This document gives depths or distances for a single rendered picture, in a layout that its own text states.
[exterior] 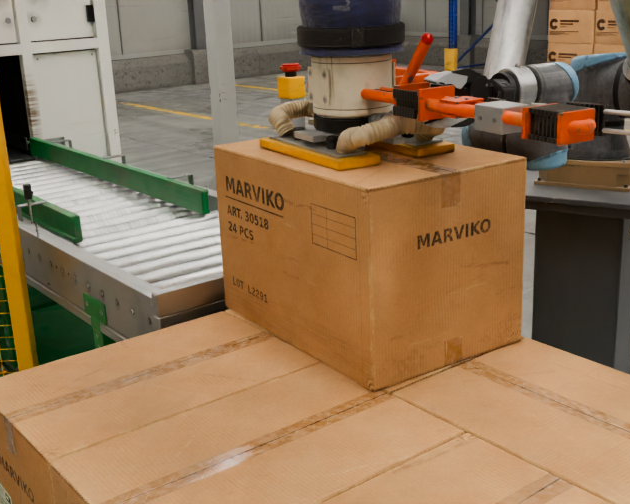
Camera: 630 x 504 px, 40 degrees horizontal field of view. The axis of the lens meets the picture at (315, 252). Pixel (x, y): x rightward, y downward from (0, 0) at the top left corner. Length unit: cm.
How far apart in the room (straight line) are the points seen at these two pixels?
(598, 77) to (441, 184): 85
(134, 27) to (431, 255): 1039
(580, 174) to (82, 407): 139
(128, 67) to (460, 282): 1016
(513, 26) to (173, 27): 1035
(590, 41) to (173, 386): 874
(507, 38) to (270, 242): 68
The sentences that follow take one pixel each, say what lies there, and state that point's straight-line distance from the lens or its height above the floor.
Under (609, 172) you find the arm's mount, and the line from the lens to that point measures 238.
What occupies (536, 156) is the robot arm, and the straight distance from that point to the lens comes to 189.
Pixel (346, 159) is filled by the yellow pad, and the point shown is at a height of 96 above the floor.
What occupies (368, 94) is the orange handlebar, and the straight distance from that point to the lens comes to 180.
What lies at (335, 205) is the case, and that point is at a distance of 166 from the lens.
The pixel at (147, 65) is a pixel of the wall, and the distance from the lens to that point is 1185.
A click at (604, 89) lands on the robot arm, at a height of 100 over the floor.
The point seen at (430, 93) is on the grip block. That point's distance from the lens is 166.
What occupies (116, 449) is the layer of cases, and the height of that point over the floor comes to 54.
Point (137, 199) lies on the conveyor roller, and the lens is 332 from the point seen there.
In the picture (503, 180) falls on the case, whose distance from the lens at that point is 179.
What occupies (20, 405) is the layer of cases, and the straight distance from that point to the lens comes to 180.
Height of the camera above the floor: 131
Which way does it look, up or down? 17 degrees down
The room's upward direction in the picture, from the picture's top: 3 degrees counter-clockwise
